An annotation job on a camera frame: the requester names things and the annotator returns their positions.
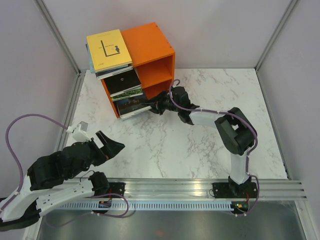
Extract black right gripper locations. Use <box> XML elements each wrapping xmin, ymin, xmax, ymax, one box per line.
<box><xmin>141</xmin><ymin>90</ymin><xmax>181</xmax><ymax>116</ymax></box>

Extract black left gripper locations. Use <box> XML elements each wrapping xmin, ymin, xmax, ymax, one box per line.
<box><xmin>67</xmin><ymin>130</ymin><xmax>125</xmax><ymax>179</ymax></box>

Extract green Alice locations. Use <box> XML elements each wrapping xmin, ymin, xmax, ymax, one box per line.
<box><xmin>111</xmin><ymin>88</ymin><xmax>144</xmax><ymax>102</ymax></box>

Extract dark night scene book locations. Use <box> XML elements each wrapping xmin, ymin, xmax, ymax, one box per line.
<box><xmin>115</xmin><ymin>94</ymin><xmax>152</xmax><ymax>120</ymax></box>

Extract grey Great Gatsby book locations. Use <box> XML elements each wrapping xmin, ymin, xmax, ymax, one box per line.
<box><xmin>111</xmin><ymin>86</ymin><xmax>143</xmax><ymax>99</ymax></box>

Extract teal blue ocean book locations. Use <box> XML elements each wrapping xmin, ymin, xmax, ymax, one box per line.
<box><xmin>120</xmin><ymin>107</ymin><xmax>151</xmax><ymax>120</ymax></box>

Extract black book with gold lines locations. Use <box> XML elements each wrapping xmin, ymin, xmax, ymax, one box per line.
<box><xmin>103</xmin><ymin>69</ymin><xmax>142</xmax><ymax>97</ymax></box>

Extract dark blue Robinson Crusoe book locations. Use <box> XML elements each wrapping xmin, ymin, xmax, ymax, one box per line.
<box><xmin>95</xmin><ymin>64</ymin><xmax>133</xmax><ymax>80</ymax></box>

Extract yellow Little Prince book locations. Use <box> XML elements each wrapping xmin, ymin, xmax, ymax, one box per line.
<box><xmin>86</xmin><ymin>29</ymin><xmax>132</xmax><ymax>73</ymax></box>

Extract light blue paperback book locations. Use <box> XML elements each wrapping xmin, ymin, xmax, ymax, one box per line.
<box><xmin>85</xmin><ymin>43</ymin><xmax>96</xmax><ymax>74</ymax></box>

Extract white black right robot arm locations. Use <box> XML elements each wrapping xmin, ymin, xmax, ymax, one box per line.
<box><xmin>143</xmin><ymin>86</ymin><xmax>258</xmax><ymax>197</ymax></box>

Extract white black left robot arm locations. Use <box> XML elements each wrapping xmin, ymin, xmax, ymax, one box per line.
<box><xmin>0</xmin><ymin>131</ymin><xmax>125</xmax><ymax>232</ymax></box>

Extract orange wooden shelf box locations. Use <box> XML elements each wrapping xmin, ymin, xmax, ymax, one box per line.
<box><xmin>100</xmin><ymin>21</ymin><xmax>176</xmax><ymax>119</ymax></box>

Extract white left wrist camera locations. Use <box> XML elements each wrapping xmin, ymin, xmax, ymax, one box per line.
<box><xmin>66</xmin><ymin>121</ymin><xmax>91</xmax><ymax>143</ymax></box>

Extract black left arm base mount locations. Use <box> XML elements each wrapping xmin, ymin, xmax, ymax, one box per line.
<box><xmin>94</xmin><ymin>182</ymin><xmax>126</xmax><ymax>200</ymax></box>

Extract white slotted cable duct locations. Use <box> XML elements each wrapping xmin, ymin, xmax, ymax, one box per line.
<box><xmin>60</xmin><ymin>200</ymin><xmax>234</xmax><ymax>211</ymax></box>

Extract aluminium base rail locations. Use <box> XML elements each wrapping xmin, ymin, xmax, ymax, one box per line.
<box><xmin>64</xmin><ymin>177</ymin><xmax>309</xmax><ymax>201</ymax></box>

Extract aluminium left frame post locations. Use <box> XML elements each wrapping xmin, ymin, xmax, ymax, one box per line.
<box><xmin>34</xmin><ymin>0</ymin><xmax>82</xmax><ymax>76</ymax></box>

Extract aluminium frame post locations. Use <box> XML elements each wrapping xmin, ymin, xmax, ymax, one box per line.
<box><xmin>254</xmin><ymin>0</ymin><xmax>300</xmax><ymax>73</ymax></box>
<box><xmin>34</xmin><ymin>0</ymin><xmax>82</xmax><ymax>76</ymax></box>

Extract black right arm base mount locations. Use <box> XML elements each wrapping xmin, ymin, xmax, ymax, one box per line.
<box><xmin>212</xmin><ymin>182</ymin><xmax>258</xmax><ymax>199</ymax></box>

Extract aluminium right frame post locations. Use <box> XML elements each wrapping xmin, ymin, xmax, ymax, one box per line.
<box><xmin>254</xmin><ymin>0</ymin><xmax>300</xmax><ymax>73</ymax></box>

